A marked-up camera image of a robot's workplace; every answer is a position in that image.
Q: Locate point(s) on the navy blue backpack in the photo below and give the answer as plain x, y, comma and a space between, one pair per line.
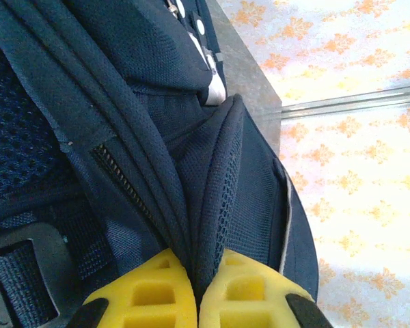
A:
123, 119

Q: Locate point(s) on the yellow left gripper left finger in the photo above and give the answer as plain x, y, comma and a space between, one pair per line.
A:
150, 300

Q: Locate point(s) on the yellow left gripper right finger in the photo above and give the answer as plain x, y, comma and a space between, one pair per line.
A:
246, 300

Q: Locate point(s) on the aluminium frame post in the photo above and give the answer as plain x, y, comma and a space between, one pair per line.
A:
355, 102

